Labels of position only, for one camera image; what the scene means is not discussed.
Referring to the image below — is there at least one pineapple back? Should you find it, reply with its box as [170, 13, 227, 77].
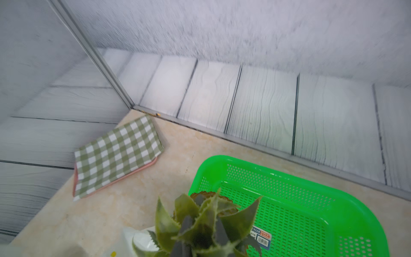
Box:
[132, 191, 262, 257]

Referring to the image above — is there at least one white plastic bag lemon print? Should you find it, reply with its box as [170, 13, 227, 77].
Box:
[101, 227, 159, 257]

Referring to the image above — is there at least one green checkered cloth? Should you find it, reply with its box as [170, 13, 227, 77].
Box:
[73, 115, 164, 201]

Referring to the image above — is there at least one green plastic basket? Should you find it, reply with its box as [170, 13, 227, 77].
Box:
[189, 155, 390, 257]

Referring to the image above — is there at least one left metal frame post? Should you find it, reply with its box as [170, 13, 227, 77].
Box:
[47, 0, 134, 109]

